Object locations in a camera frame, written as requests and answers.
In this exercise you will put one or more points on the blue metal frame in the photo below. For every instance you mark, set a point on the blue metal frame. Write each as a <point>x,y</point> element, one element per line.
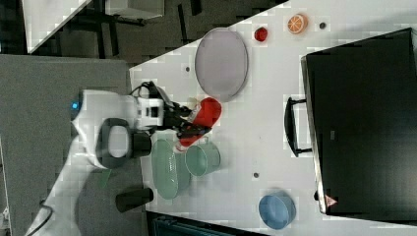
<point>167,225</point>

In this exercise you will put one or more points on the grey oval plate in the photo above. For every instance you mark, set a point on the grey oval plate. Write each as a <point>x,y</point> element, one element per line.
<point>221,63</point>

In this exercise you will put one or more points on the red strawberry near plate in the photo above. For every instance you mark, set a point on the red strawberry near plate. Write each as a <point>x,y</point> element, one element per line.
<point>261,34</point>

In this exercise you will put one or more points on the green slotted spatula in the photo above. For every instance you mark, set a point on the green slotted spatula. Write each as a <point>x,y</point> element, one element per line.
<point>104,177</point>

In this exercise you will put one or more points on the green cup with handle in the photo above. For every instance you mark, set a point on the green cup with handle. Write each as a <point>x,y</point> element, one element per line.
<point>202,158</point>

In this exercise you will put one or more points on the red ketchup bottle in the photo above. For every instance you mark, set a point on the red ketchup bottle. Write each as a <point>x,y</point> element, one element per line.
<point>206,113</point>

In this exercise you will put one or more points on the black toaster oven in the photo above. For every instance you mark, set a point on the black toaster oven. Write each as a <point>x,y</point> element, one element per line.
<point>362,114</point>

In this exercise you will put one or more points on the green oval colander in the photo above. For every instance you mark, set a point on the green oval colander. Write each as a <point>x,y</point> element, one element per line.
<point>169,172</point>

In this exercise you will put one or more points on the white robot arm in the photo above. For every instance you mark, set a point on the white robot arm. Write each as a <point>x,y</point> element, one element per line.
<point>108,125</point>

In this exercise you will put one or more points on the orange half slice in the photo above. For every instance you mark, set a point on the orange half slice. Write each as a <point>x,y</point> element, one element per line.
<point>297,23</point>

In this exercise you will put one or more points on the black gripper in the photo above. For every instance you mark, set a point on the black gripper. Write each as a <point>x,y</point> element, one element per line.
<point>168,114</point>

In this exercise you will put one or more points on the blue bowl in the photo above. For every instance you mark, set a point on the blue bowl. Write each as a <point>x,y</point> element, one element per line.
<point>277,210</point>

